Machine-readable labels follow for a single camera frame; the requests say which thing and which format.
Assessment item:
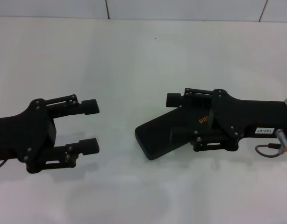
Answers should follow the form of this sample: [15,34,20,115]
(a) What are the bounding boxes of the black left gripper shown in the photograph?
[0,94,100,174]

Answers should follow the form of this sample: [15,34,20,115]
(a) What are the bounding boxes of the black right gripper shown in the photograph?
[191,88,287,152]

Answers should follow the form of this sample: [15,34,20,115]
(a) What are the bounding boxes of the black glasses case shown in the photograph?
[135,105,215,161]

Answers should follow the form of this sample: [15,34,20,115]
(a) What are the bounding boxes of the right gripper grey cable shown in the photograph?
[255,128,287,158]

